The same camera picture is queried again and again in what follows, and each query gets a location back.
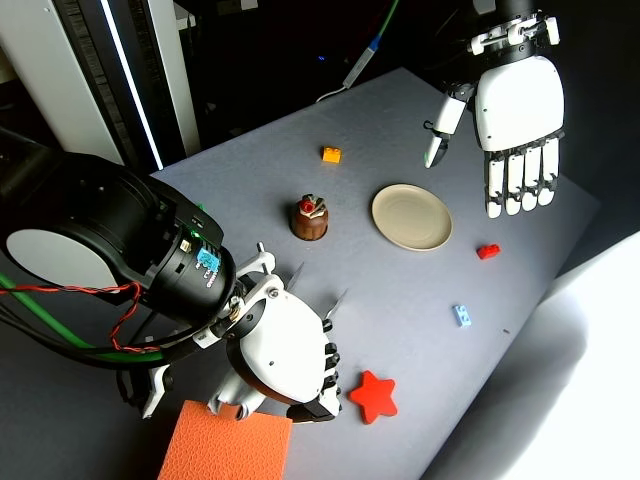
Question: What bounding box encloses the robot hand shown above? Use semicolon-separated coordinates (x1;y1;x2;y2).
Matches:
423;54;567;220
206;288;346;426

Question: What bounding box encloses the chocolate cupcake toy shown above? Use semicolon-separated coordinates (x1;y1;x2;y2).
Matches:
289;193;330;242

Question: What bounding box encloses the red star block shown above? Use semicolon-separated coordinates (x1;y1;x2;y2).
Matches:
348;369;400;426

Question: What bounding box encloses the orange textured box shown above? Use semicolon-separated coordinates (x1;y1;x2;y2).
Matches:
157;399;294;480

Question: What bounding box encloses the grey tablecloth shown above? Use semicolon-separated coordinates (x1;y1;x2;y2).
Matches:
0;67;601;480

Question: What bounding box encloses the beige round plate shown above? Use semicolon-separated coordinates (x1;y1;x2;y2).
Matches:
370;183;454;252

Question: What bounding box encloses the white equipment cabinet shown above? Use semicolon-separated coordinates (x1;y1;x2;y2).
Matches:
0;0;201;171

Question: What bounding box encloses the green cable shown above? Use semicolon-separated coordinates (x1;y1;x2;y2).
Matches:
372;0;401;52

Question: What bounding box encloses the white adapter with cable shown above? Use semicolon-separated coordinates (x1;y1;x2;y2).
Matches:
314;44;377;104

